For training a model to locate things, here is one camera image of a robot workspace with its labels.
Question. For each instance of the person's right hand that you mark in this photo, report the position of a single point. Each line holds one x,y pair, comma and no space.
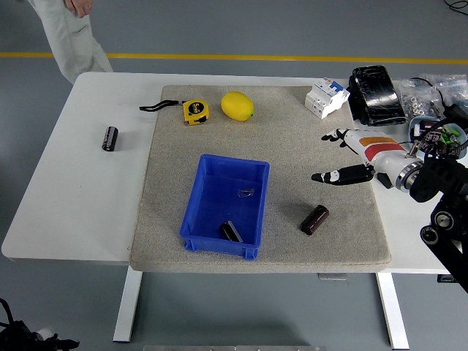
78,6

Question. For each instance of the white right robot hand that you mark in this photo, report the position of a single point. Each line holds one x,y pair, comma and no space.
376,150

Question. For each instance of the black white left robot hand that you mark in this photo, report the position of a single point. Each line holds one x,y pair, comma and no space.
51,342

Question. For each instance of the dark brown cylindrical battery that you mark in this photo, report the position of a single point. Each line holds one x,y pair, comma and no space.
109,139
430,140
428,126
314,220
231,231

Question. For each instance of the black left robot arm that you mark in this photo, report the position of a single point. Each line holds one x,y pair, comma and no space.
12,332

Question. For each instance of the blue plastic box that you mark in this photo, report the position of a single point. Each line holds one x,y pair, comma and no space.
212,204

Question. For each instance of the person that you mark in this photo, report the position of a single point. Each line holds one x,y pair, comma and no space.
69,44

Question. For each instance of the light blue bowl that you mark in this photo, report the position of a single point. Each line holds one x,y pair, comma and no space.
412,129

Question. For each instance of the black wrapped device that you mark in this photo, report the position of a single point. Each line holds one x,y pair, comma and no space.
378,97

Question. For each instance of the clear bag of metal nuts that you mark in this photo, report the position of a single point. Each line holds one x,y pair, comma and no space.
415,102

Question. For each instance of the white blue circuit breaker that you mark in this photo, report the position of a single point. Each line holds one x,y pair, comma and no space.
325,98

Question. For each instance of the white table leg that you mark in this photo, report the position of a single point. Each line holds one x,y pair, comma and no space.
126,311
393,311

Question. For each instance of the clear plastic bag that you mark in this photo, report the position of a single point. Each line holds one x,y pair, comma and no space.
453,86

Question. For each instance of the grey-brown felt mat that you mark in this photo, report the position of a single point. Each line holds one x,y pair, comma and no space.
292,219

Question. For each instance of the small clear plastic clip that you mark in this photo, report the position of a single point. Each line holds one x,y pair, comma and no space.
246,192

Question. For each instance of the black table control panel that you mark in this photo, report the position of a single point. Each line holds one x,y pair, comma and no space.
445,278

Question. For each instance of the yellow lemon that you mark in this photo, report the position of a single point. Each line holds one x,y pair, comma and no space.
237,106

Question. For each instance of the yellow tape measure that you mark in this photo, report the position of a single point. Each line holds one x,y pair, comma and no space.
195,111

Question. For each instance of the grey under-table bracket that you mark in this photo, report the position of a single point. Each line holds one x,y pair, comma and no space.
332,276

